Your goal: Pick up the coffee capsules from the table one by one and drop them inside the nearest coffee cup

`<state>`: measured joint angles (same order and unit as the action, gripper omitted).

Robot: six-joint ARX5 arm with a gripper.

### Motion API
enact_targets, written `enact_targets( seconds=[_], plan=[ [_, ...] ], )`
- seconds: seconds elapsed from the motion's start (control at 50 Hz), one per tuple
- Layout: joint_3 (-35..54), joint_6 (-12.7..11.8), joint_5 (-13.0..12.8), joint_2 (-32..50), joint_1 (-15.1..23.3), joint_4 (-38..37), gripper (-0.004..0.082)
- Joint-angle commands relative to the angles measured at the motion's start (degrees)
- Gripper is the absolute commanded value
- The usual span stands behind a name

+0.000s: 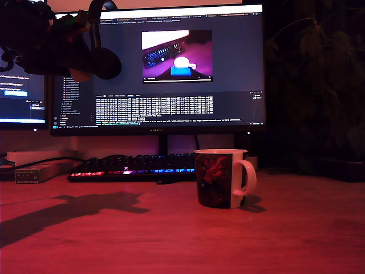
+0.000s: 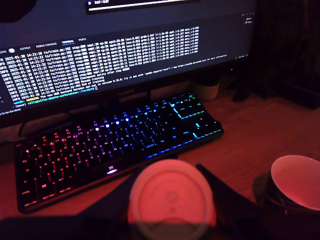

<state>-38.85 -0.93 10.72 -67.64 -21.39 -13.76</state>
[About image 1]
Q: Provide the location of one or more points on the black monitor stand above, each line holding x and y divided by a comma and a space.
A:
162, 145

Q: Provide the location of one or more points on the white mug with dark print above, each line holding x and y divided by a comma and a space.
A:
216, 179

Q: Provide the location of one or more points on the black backlit keyboard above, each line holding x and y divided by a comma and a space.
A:
131, 168

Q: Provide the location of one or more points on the small white pot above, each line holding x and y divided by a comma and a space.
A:
252, 162

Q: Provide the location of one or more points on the large black Huawei monitor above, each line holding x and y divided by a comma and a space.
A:
176, 60

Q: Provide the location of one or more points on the large leafy houseplant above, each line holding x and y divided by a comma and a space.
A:
316, 85

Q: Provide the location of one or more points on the long brown cardboard box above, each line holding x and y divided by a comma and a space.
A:
37, 173

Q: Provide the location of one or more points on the small black side monitor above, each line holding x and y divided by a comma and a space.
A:
20, 97

